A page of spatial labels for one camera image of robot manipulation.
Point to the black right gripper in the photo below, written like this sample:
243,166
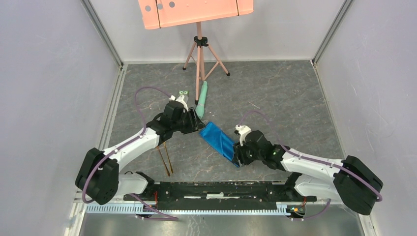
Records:
239,154

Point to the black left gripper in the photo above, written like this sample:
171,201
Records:
195,124

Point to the blue cloth napkin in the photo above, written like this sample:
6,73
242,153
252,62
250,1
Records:
219,141

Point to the gold spoon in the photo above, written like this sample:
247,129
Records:
169,161

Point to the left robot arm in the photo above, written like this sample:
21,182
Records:
100,175

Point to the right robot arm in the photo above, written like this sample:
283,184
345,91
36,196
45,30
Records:
347,180

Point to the green owl toy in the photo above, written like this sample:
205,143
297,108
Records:
184,93

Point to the mint green flashlight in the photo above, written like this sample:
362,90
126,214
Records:
200,108

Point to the gold fork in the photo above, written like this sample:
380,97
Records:
163,161

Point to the pink music stand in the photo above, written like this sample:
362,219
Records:
157,14

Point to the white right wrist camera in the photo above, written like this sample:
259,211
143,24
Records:
242,131

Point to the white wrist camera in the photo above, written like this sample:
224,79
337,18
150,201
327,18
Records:
180,100
242,131

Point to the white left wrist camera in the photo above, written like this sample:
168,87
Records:
180,100

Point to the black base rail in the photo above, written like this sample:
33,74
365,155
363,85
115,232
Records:
227,195

